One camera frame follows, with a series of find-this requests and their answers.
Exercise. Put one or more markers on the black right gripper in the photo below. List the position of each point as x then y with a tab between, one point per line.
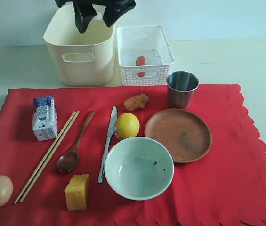
85	12

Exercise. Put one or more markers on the red sausage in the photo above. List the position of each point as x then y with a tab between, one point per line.
141	61

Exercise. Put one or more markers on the fried chicken nugget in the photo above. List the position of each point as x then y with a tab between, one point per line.
136	102

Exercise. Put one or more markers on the yellow lemon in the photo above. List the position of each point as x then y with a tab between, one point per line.
127	125

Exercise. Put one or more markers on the yellow cheese block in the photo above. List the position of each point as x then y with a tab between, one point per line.
76	192

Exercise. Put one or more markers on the cream plastic bin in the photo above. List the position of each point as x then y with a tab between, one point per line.
82	59

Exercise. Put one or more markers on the white woven plastic basket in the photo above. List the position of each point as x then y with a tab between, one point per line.
151	42

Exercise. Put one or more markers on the stainless steel cup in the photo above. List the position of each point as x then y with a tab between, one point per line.
181	86

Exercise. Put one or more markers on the silver table knife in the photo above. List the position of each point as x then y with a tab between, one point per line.
113	118

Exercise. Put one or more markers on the blue white milk carton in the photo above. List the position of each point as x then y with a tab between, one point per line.
44	118

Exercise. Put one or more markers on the red scalloped table cloth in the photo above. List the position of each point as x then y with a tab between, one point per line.
227	187

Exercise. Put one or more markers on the brown wooden spoon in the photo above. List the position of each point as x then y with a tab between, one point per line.
69	160

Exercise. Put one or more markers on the brown round plate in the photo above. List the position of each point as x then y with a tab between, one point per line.
185	135

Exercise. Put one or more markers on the pale green bowl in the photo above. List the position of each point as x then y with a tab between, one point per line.
139	168

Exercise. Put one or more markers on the left wooden chopstick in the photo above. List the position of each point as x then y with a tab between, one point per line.
45	157

